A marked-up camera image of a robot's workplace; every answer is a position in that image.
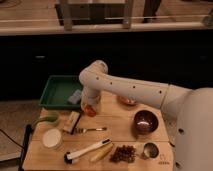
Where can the metal measuring cup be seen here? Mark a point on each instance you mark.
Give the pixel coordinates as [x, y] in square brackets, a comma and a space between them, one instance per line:
[149, 151]

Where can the green plastic tray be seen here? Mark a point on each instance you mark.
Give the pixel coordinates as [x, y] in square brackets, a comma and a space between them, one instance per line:
[57, 91]

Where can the orange plate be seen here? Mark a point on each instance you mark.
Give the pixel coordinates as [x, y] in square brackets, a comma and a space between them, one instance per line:
[126, 101]

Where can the green ladle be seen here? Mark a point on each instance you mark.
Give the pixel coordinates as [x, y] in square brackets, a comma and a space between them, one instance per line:
[51, 118]

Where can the wooden frame posts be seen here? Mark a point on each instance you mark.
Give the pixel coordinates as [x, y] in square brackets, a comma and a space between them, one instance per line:
[94, 15]

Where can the black clamp bar left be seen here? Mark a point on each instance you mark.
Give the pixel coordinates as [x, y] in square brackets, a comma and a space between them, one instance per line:
[28, 132]

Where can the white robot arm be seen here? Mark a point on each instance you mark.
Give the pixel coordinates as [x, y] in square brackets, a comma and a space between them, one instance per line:
[193, 109]

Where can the wooden block with black edge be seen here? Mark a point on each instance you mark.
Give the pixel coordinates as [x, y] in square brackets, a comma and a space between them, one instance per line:
[71, 122]

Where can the pale translucent gripper finger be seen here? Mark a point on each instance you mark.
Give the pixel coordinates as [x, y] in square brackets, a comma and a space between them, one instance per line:
[98, 108]

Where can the yellow banana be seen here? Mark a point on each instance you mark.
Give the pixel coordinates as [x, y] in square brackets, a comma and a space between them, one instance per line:
[102, 153]

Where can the white paper cup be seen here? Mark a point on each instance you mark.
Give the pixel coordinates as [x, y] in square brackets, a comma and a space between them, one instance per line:
[52, 138]

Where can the dark brown bowl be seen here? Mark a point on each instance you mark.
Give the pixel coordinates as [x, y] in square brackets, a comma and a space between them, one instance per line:
[145, 122]

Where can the bunch of dark grapes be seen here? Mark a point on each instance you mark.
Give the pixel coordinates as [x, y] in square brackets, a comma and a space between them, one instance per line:
[124, 153]

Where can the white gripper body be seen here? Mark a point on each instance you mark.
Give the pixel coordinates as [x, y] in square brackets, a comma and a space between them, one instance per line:
[90, 96]

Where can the grey sponge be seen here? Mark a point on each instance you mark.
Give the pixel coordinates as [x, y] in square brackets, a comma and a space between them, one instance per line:
[75, 97]

